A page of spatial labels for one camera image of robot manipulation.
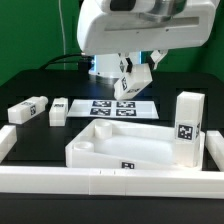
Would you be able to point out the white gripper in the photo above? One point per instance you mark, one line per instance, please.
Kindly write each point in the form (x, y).
(123, 26)

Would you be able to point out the white desk top tray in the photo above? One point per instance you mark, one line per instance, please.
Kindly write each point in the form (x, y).
(114, 144)

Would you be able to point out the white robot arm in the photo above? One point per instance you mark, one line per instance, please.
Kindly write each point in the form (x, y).
(113, 63)

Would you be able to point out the white U-shaped fence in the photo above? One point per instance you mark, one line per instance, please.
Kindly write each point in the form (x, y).
(34, 161)

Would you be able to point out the white marker base plate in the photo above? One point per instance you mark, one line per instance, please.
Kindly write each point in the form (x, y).
(113, 109)

